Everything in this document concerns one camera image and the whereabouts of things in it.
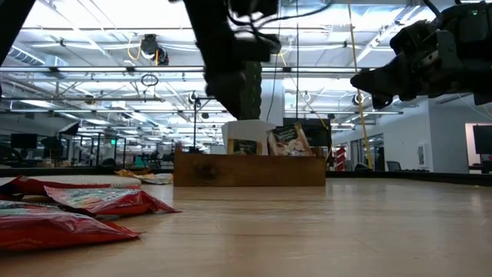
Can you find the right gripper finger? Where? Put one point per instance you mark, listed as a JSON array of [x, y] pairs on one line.
[[384, 72], [384, 85]]

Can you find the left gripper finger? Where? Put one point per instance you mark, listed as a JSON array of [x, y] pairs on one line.
[[243, 105], [227, 101]]

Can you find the orange mango tea packet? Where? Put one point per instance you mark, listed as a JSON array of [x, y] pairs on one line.
[[150, 178], [244, 147]]

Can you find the brown tea packet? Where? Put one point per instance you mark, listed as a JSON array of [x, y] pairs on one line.
[[288, 140]]

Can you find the wooden compartment tea box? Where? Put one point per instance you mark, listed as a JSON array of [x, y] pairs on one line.
[[250, 171]]

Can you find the red tea packet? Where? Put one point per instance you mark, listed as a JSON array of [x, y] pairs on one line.
[[115, 204], [57, 231], [27, 185]]

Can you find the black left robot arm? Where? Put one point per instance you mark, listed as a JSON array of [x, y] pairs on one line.
[[215, 31]]

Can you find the dark office chair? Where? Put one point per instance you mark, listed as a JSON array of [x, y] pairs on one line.
[[394, 166]]

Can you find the red equipment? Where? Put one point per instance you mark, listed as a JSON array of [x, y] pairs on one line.
[[341, 158]]

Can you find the grey ceiling pipe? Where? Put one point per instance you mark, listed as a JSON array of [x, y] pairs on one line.
[[127, 99]]

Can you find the long ceiling light bar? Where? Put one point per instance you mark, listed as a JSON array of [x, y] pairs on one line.
[[115, 69]]

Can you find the round pale plate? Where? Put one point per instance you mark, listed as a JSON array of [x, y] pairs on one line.
[[96, 180]]

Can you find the black monitor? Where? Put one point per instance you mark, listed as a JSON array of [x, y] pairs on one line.
[[24, 141]]

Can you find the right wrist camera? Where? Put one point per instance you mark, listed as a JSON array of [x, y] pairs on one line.
[[449, 50]]

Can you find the black camera stand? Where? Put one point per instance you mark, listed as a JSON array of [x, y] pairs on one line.
[[194, 127]]

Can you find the black wall screen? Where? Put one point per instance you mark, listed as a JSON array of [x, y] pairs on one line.
[[483, 139]]

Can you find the black aluminium table frame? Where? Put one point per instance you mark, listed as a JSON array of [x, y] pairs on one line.
[[57, 172]]

